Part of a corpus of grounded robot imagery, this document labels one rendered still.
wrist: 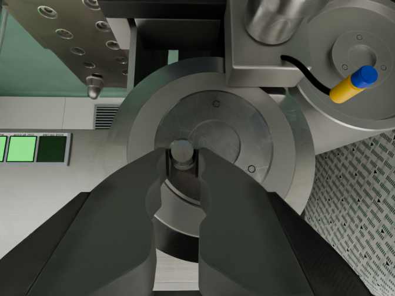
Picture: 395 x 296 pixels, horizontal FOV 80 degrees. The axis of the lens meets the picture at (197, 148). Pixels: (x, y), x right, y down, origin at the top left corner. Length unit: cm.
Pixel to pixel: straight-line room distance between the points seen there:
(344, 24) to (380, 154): 13
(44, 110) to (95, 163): 299
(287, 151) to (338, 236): 22
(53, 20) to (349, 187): 46
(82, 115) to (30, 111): 64
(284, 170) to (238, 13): 11
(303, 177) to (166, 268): 38
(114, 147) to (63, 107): 324
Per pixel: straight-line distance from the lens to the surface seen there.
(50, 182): 57
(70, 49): 50
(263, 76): 17
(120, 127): 18
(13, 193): 61
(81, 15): 42
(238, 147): 15
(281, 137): 17
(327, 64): 22
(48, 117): 345
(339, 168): 36
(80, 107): 332
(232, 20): 17
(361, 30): 25
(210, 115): 15
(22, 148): 60
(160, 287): 53
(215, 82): 18
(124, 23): 21
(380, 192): 30
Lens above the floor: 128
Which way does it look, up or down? 12 degrees down
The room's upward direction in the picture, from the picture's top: 180 degrees clockwise
